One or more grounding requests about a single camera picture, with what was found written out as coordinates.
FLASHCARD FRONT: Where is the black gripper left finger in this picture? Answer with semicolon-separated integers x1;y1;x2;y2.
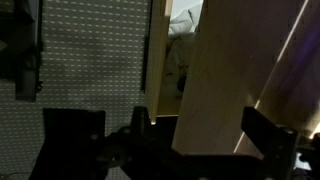
130;105;150;134

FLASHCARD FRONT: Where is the low wooden drawer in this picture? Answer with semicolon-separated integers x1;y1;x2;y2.
143;0;205;126

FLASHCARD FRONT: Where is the large wooden drawer with clothes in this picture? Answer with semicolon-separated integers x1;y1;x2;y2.
171;0;320;158

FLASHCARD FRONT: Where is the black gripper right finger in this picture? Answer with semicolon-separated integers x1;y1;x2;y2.
240;106;299;180

